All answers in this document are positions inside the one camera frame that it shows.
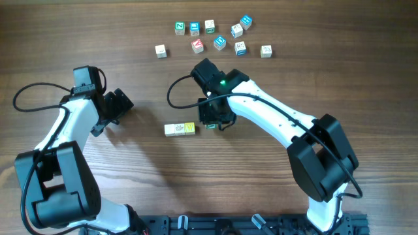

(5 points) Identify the wooden block letter M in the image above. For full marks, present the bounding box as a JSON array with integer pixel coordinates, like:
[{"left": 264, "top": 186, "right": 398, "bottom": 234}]
[{"left": 164, "top": 124, "right": 176, "bottom": 136}]

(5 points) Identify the wooden block yellow top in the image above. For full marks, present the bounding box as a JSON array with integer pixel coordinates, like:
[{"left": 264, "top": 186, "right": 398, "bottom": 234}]
[{"left": 184, "top": 122, "right": 195, "bottom": 135}]

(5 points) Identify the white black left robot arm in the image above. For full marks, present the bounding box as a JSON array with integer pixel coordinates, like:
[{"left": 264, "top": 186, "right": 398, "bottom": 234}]
[{"left": 14, "top": 66, "right": 150, "bottom": 234}]

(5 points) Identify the wooden block letter L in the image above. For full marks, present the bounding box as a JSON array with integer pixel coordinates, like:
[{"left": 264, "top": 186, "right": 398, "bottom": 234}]
[{"left": 261, "top": 45, "right": 272, "bottom": 58}]

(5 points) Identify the wooden block blue D top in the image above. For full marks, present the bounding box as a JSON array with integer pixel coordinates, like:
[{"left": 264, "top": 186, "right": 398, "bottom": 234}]
[{"left": 214, "top": 35, "right": 227, "bottom": 51}]

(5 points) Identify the wooden block blue X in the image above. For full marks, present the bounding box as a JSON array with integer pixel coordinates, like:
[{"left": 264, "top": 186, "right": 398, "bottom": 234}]
[{"left": 234, "top": 41, "right": 247, "bottom": 55}]

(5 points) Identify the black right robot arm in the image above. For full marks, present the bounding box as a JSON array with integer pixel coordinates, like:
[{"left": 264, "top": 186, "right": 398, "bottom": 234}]
[{"left": 190, "top": 59, "right": 359, "bottom": 233}]

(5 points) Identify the wooden block green Z front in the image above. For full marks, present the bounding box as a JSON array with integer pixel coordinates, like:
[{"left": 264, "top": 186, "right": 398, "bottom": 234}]
[{"left": 204, "top": 20, "right": 216, "bottom": 34}]

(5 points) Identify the wooden block red top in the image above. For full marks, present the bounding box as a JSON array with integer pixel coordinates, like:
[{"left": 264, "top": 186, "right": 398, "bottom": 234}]
[{"left": 191, "top": 39, "right": 204, "bottom": 54}]

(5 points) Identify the wooden block green Z side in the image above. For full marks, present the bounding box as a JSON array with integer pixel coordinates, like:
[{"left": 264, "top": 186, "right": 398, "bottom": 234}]
[{"left": 206, "top": 124, "right": 217, "bottom": 129}]

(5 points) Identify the wooden block blue far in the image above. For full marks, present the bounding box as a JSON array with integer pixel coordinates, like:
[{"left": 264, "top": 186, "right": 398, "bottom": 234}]
[{"left": 240, "top": 14, "right": 253, "bottom": 30}]

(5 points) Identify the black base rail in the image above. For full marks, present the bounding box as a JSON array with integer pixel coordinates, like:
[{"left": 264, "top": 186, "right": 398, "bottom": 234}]
[{"left": 78, "top": 213, "right": 372, "bottom": 235}]

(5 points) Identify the wooden block green V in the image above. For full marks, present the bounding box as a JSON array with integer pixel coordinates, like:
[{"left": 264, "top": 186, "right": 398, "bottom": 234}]
[{"left": 174, "top": 123, "right": 185, "bottom": 136}]

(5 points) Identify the wooden block red side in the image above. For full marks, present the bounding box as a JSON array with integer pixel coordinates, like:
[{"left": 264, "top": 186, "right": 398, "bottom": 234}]
[{"left": 155, "top": 44, "right": 167, "bottom": 59}]

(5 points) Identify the wooden block green top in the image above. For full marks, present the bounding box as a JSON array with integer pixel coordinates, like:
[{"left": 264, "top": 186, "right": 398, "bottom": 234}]
[{"left": 174, "top": 21, "right": 185, "bottom": 35}]

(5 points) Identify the wooden block number 2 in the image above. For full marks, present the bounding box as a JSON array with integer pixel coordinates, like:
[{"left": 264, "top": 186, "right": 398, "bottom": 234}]
[{"left": 231, "top": 23, "right": 244, "bottom": 39}]

